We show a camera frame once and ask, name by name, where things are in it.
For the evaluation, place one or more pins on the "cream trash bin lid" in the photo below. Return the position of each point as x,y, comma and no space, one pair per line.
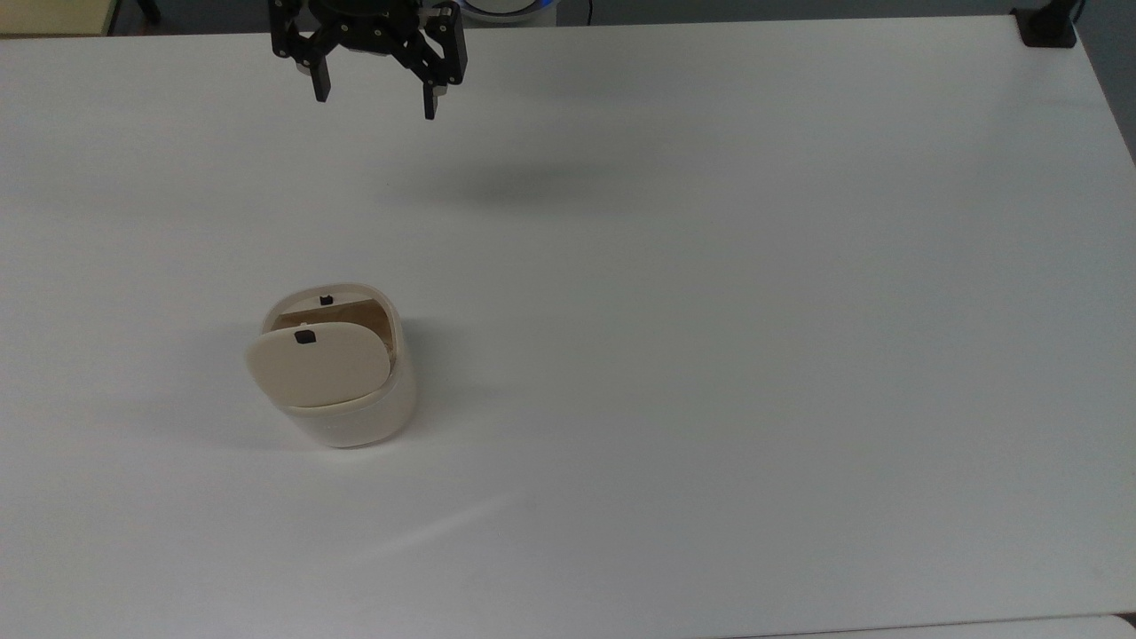
319,368

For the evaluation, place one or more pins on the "cream trash bin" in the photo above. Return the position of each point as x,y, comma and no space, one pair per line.
355,426

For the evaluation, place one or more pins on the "black chair leg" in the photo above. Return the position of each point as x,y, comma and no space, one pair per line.
151,11

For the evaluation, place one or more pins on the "black clamp pole mount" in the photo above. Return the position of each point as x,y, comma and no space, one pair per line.
1047,31

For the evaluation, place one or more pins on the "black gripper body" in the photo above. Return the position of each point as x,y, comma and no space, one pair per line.
373,22

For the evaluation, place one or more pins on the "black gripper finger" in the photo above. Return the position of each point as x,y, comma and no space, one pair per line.
444,62
319,75

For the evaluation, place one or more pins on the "beige cabinet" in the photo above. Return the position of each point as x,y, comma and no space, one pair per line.
53,16

